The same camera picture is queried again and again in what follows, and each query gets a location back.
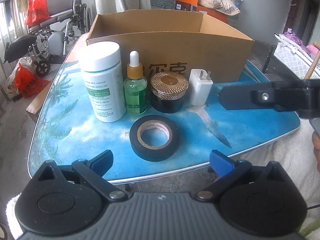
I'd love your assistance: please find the black electrical tape roll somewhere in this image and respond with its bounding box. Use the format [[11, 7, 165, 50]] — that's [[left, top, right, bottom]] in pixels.
[[130, 115, 180, 162]]

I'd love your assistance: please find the green dropper bottle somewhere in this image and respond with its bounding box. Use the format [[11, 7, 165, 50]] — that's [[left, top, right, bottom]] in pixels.
[[124, 50, 148, 114]]

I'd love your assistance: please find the white charger plug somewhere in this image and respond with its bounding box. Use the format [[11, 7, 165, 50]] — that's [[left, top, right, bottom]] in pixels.
[[188, 69, 213, 106]]

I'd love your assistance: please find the dark jar gold lid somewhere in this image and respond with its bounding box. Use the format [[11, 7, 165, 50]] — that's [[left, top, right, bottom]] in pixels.
[[150, 72, 189, 113]]

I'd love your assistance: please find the person's right hand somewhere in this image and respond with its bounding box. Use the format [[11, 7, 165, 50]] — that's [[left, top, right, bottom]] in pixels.
[[312, 132, 320, 172]]

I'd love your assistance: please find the purple white bedding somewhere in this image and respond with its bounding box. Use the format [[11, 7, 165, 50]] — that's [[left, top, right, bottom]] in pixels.
[[273, 34, 319, 79]]

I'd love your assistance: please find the wooden stool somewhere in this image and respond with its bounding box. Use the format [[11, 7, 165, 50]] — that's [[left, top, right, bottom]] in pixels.
[[26, 81, 53, 123]]

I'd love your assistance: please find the red plastic bag lower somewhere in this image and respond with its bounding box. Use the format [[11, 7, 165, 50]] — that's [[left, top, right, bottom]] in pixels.
[[14, 63, 50, 98]]

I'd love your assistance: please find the red plastic bag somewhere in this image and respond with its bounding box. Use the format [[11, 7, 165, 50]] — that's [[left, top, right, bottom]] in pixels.
[[14, 63, 50, 98], [25, 0, 50, 27]]

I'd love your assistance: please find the white supplement bottle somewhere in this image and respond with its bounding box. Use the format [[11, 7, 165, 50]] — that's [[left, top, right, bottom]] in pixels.
[[79, 41, 126, 122]]

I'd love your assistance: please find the beige hat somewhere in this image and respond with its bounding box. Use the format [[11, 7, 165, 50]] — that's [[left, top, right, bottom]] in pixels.
[[198, 0, 240, 16]]

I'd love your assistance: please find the brown cardboard box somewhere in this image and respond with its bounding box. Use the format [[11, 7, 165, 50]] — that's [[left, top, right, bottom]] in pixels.
[[87, 9, 254, 82]]

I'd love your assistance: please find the orange Philips box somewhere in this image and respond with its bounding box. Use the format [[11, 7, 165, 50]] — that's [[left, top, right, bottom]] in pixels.
[[175, 0, 227, 23]]

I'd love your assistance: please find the grey wheelchair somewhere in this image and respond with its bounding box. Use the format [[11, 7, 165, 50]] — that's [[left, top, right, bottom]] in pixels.
[[1, 0, 92, 77]]

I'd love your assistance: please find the metal railing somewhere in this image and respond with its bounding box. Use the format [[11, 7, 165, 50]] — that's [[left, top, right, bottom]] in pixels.
[[1, 0, 27, 101]]

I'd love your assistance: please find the red plastic bag upper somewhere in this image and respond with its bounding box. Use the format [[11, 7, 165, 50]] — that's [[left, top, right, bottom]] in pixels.
[[25, 0, 50, 27]]

